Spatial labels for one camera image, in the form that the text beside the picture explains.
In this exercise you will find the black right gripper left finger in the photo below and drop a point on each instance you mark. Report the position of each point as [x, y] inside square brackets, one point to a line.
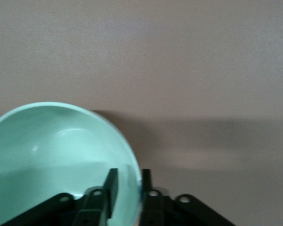
[92, 209]

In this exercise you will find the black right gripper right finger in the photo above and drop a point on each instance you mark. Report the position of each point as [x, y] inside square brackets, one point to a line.
[155, 209]

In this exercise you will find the mint green bowl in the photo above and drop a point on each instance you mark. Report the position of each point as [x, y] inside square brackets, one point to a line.
[49, 146]

